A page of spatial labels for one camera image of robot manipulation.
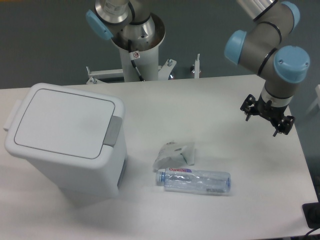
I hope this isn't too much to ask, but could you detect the black cable on pedestal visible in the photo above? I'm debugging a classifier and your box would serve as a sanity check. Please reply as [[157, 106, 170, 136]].
[[127, 39, 146, 82]]

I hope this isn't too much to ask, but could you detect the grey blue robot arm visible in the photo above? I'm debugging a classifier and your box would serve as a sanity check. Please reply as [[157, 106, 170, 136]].
[[224, 0, 311, 135]]

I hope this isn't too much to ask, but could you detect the white plastic trash can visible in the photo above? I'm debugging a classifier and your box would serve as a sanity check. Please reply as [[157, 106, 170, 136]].
[[4, 83, 128, 199]]

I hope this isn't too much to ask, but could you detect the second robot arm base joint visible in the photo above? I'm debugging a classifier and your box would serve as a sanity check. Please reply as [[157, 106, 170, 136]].
[[85, 0, 151, 41]]

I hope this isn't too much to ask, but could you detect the grey lid push button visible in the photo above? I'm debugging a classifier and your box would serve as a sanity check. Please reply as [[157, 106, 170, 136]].
[[103, 115, 123, 147]]

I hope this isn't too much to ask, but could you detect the black device at table edge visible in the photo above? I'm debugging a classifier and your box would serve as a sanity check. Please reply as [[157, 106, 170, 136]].
[[302, 202, 320, 229]]

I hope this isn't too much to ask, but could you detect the white trash can lid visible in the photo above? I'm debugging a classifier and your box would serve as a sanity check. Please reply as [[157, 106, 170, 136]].
[[14, 88, 115, 160]]

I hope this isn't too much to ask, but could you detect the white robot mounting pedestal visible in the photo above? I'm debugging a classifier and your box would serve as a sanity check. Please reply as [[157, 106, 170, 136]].
[[86, 13, 177, 84]]

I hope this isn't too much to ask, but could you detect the white object at right edge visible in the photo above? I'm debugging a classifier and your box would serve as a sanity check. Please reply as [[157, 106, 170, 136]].
[[306, 84, 320, 116]]

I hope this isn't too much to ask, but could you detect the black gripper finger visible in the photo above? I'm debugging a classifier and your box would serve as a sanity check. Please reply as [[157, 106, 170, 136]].
[[240, 94, 257, 122], [272, 115, 295, 137]]

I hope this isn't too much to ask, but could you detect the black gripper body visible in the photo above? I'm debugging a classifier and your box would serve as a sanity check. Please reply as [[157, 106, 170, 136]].
[[253, 96, 287, 125]]

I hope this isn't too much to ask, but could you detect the crumpled white plastic wrapper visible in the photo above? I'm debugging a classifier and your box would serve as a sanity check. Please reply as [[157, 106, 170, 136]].
[[152, 141, 195, 172]]

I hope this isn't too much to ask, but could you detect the clear plastic water bottle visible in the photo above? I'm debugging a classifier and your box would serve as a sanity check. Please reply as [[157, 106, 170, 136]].
[[155, 168, 231, 195]]

